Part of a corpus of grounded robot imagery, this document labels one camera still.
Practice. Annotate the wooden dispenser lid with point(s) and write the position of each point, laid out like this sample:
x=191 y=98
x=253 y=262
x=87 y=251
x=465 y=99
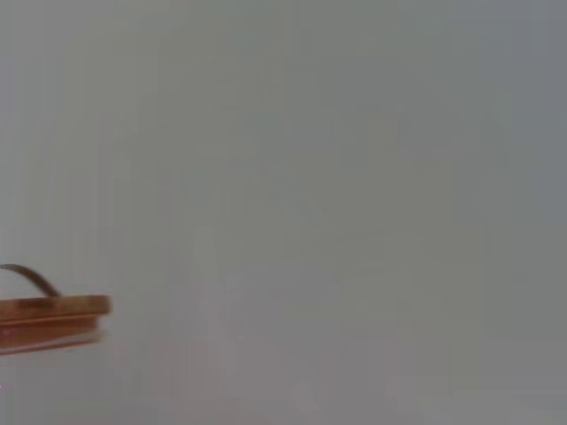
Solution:
x=53 y=307

